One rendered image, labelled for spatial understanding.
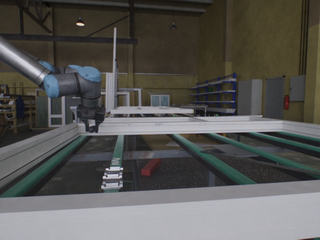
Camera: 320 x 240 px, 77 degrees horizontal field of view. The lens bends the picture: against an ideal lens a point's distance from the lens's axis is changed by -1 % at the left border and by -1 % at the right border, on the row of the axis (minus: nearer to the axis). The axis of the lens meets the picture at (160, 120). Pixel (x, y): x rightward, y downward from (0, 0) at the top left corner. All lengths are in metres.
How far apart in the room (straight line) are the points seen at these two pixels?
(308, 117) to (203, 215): 7.92
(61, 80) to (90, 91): 0.12
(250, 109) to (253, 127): 8.82
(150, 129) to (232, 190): 1.00
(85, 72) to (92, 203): 0.67
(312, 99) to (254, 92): 3.00
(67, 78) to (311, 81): 7.77
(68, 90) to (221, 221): 0.74
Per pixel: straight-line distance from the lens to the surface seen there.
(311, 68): 8.23
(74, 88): 0.89
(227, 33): 13.65
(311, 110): 8.09
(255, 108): 10.43
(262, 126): 1.56
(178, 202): 0.29
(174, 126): 1.31
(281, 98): 9.61
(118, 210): 0.28
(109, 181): 0.53
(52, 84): 0.88
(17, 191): 0.58
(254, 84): 10.39
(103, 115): 1.02
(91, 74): 0.89
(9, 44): 1.06
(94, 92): 0.93
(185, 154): 1.03
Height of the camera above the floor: 1.07
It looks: 5 degrees down
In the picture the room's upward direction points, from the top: straight up
